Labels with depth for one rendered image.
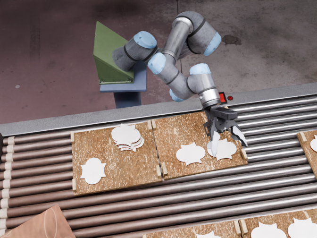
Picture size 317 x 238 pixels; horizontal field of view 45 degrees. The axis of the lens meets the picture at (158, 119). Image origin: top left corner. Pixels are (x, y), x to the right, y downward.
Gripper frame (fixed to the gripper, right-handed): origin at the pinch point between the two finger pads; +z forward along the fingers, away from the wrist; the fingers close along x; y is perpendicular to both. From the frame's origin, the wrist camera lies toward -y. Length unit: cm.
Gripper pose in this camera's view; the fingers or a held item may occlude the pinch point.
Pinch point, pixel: (232, 151)
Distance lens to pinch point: 141.8
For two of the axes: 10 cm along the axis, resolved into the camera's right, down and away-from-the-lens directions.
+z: 3.1, 9.4, -1.7
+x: -8.8, 2.1, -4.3
